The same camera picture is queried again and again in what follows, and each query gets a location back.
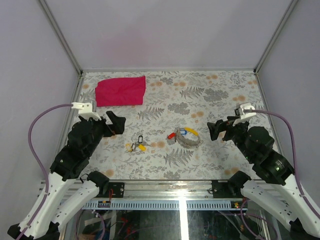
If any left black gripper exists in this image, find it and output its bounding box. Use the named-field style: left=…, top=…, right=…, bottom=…
left=81, top=111, right=127, bottom=158

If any left aluminium frame post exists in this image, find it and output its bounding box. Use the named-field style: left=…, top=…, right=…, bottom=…
left=37, top=0, right=83, bottom=76

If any white slotted cable duct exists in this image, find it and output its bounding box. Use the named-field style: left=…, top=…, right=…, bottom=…
left=82, top=199, right=242, bottom=211

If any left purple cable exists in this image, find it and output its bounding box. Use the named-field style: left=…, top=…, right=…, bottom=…
left=14, top=103, right=75, bottom=240

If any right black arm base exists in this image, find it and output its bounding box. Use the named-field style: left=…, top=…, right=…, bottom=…
left=207, top=180, right=236, bottom=199

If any aluminium front rail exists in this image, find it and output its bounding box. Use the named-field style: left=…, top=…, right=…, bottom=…
left=37, top=179, right=307, bottom=201

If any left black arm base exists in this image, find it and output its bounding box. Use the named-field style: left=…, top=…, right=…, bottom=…
left=107, top=182, right=125, bottom=199

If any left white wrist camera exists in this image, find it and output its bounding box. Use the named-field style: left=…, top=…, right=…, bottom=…
left=71, top=100, right=102, bottom=121

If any red tag key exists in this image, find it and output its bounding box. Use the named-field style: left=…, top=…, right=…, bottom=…
left=167, top=132, right=176, bottom=139

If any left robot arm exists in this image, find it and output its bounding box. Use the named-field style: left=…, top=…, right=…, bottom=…
left=7, top=111, right=126, bottom=240

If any aluminium frame post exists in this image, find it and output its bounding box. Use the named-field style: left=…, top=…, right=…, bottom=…
left=253, top=0, right=300, bottom=73
left=37, top=0, right=83, bottom=76

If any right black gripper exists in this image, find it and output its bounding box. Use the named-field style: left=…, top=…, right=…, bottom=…
left=206, top=114, right=255, bottom=161

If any pink folded cloth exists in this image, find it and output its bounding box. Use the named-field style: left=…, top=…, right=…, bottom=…
left=95, top=76, right=146, bottom=107

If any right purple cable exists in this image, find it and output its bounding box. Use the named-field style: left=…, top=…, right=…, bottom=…
left=246, top=108, right=320, bottom=221

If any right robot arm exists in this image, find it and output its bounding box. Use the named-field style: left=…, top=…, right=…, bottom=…
left=207, top=117, right=320, bottom=240

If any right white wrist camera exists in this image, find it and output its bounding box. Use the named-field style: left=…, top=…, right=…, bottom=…
left=233, top=102, right=257, bottom=126

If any purple cable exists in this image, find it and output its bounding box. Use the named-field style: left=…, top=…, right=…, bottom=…
left=14, top=103, right=75, bottom=240
left=246, top=108, right=320, bottom=221

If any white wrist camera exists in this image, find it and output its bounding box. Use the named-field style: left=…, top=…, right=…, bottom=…
left=71, top=100, right=102, bottom=121
left=233, top=102, right=257, bottom=126

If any orange tag key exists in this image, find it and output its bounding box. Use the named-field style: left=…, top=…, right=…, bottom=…
left=138, top=144, right=147, bottom=152

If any yellow tag key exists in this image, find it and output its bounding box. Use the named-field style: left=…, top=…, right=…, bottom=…
left=125, top=143, right=135, bottom=153

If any right aluminium frame post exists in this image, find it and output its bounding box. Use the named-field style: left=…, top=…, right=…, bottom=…
left=253, top=0, right=300, bottom=73

